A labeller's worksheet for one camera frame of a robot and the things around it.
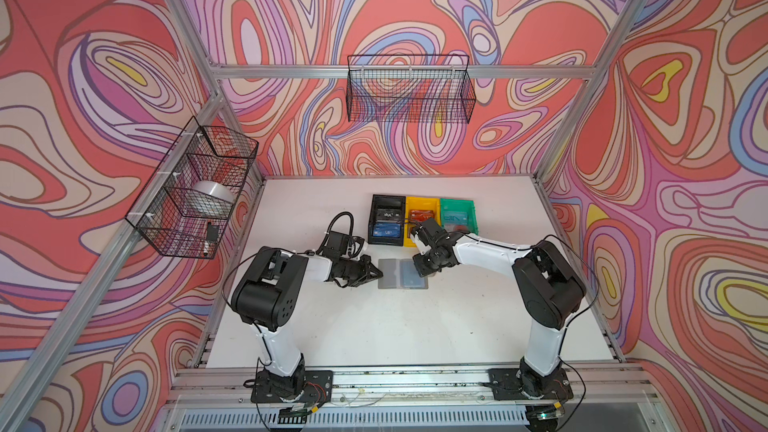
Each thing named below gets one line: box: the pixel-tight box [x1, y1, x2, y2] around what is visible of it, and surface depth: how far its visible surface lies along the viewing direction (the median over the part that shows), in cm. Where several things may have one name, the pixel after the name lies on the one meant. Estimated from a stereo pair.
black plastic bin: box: [368, 194, 406, 247], surface depth 107 cm
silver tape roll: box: [193, 180, 235, 203], surface depth 75 cm
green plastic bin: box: [440, 198, 478, 235], surface depth 106 cm
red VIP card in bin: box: [409, 210, 434, 223], surface depth 107 cm
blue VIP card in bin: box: [373, 223, 401, 237], surface depth 104 cm
